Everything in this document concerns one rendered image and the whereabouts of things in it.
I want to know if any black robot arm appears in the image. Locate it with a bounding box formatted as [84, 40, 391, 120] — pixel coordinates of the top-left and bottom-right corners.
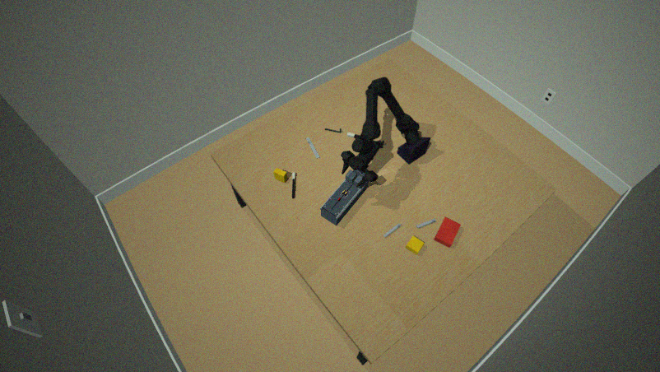
[348, 77, 422, 171]

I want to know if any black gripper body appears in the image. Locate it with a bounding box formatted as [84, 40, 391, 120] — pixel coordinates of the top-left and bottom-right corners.
[341, 151, 378, 182]

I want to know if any red rectangular block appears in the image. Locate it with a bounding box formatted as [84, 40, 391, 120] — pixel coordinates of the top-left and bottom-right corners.
[434, 217, 460, 247]

